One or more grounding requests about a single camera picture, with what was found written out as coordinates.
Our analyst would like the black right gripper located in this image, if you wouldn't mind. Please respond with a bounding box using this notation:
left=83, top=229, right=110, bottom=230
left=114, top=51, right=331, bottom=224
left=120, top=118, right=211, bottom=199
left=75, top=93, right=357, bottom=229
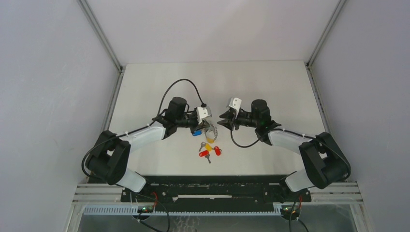
left=217, top=109, right=259, bottom=131

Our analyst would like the large keyring with yellow handle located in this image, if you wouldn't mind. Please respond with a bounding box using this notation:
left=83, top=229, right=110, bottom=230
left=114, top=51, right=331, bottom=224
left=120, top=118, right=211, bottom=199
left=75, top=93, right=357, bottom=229
left=204, top=124, right=218, bottom=144

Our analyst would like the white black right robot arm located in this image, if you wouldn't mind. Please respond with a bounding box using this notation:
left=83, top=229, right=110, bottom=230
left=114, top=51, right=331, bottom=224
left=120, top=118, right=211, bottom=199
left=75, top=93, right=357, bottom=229
left=218, top=98, right=351, bottom=201

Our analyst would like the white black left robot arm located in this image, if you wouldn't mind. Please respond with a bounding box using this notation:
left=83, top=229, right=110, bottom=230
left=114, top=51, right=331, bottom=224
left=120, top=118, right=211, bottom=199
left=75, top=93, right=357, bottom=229
left=81, top=97, right=209, bottom=202

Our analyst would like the blue key tag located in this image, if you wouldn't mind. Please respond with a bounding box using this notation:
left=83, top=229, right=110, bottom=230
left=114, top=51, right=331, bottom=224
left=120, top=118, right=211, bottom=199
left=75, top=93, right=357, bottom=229
left=192, top=130, right=203, bottom=136

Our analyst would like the red key tag right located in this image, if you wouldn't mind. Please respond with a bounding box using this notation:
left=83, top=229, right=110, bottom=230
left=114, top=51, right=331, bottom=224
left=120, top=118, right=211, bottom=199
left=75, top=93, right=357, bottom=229
left=213, top=146, right=222, bottom=156

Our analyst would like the red key tag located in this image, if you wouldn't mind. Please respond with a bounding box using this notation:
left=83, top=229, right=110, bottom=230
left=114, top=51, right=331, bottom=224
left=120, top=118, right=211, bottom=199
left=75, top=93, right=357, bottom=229
left=199, top=150, right=211, bottom=164
left=213, top=146, right=222, bottom=156

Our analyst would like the yellow tag loose key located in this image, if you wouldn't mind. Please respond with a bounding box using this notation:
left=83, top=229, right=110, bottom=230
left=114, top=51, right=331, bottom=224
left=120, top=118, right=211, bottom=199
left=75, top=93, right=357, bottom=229
left=199, top=142, right=214, bottom=152

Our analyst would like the red key tag left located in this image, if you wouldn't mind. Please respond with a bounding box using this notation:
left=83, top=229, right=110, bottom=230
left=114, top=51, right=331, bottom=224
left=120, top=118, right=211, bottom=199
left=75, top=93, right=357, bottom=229
left=199, top=150, right=211, bottom=164

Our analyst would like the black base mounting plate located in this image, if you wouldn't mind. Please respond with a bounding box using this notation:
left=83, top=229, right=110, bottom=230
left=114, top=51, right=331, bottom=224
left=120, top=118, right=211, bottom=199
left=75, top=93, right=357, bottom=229
left=120, top=175, right=312, bottom=211

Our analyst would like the black right camera cable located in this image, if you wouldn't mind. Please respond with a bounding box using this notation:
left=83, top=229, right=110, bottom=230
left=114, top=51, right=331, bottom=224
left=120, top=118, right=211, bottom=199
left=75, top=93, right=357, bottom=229
left=230, top=128, right=261, bottom=149

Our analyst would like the black camera cable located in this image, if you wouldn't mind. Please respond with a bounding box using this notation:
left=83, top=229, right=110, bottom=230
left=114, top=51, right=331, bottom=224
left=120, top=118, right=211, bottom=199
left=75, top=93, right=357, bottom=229
left=157, top=78, right=207, bottom=119
left=230, top=128, right=261, bottom=149

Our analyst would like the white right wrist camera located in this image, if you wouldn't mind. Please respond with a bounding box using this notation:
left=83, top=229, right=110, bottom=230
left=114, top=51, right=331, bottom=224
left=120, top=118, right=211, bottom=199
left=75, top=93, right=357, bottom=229
left=227, top=97, right=242, bottom=113

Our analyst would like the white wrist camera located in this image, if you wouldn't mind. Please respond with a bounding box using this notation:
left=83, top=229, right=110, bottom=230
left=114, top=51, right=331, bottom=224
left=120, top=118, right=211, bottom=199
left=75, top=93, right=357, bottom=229
left=196, top=106, right=212, bottom=124
left=227, top=97, right=242, bottom=113

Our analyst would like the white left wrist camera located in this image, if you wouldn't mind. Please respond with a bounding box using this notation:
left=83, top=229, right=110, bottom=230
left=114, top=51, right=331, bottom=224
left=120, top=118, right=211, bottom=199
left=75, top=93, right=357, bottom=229
left=196, top=106, right=212, bottom=124

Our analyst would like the black left camera cable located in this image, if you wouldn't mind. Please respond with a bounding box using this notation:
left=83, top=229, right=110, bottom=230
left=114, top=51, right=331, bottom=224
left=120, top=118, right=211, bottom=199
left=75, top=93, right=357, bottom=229
left=157, top=78, right=207, bottom=119

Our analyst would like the white cable duct strip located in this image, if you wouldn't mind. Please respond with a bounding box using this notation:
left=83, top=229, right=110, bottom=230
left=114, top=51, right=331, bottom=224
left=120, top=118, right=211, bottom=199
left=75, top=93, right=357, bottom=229
left=83, top=204, right=282, bottom=216

